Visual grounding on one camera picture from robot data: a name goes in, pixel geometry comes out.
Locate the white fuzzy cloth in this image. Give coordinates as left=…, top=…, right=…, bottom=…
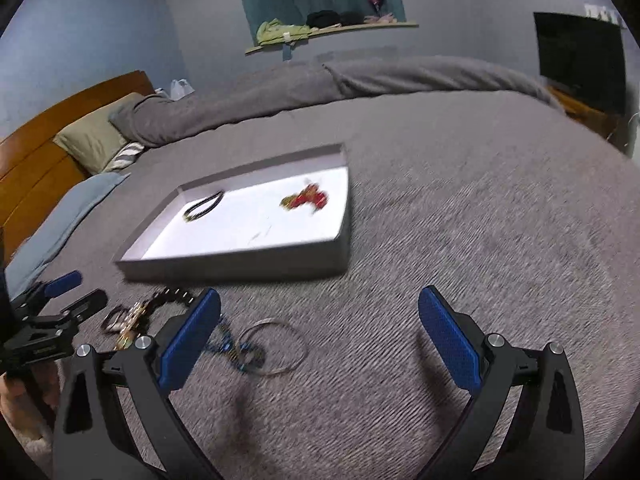
left=10, top=430, right=53, bottom=466

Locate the round pearl hair clip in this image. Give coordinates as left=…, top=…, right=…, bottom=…
left=117, top=302, right=151, bottom=351

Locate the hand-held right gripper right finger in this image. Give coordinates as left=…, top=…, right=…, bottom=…
left=417, top=285, right=587, bottom=480

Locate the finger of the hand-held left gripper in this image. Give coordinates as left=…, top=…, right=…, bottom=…
left=24, top=290, right=109, bottom=333
left=9, top=270, right=83, bottom=318

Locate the white plastic bag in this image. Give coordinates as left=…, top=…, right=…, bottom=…
left=156, top=79, right=195, bottom=101

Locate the person's left hand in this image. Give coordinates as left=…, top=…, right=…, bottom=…
left=0, top=360, right=62, bottom=441

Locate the thin dark beaded bracelet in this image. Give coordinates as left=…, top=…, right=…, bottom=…
left=182, top=191, right=225, bottom=223

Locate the large black bead bracelet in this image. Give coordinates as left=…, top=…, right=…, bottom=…
left=145, top=287, right=196, bottom=311

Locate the grey duvet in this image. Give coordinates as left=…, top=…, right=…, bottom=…
left=109, top=55, right=566, bottom=148

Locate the grey white striped pillow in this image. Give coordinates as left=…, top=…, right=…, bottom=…
left=107, top=141, right=146, bottom=171

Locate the wooden headboard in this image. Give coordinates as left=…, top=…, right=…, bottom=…
left=0, top=70, right=156, bottom=261

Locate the red bead gold jewelry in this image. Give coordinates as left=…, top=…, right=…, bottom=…
left=280, top=180, right=331, bottom=213

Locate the black television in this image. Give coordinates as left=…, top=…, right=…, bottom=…
left=533, top=11, right=627, bottom=116

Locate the green cloth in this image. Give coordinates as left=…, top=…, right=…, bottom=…
left=256, top=19, right=313, bottom=46

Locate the olive green pillow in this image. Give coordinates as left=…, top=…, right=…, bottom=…
left=52, top=92, right=146, bottom=173

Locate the wooden television stand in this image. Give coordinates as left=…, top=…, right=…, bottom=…
left=545, top=85, right=631, bottom=153

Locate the blue braided bracelet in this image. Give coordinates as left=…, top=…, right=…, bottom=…
left=200, top=317, right=263, bottom=373

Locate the black hair tie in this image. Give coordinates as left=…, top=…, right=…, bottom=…
left=101, top=306, right=128, bottom=333

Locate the black cloth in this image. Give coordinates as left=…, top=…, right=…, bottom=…
left=306, top=9, right=366, bottom=28

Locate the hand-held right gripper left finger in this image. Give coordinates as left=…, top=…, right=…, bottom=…
left=52, top=287, right=223, bottom=480

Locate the light blue blanket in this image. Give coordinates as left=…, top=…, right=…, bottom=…
left=5, top=172, right=132, bottom=301

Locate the grey textured bedspread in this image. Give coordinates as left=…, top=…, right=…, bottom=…
left=0, top=87, right=640, bottom=480

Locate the silver bangle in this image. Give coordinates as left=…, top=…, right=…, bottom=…
left=235, top=319, right=307, bottom=377

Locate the wooden wall shelf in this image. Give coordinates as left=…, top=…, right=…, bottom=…
left=245, top=21, right=420, bottom=56

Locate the grey cardboard box tray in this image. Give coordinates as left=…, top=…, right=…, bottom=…
left=115, top=143, right=351, bottom=282

